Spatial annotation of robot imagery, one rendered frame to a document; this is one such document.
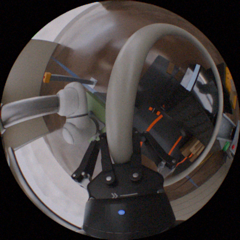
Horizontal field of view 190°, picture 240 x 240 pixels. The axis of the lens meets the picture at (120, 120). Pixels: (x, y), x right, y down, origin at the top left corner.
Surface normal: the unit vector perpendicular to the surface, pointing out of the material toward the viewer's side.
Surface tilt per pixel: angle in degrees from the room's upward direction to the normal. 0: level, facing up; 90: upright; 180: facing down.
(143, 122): 0
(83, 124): 86
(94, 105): 3
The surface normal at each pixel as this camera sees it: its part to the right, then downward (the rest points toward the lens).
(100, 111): -0.30, 0.21
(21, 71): 0.74, 0.66
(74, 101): 0.87, 0.04
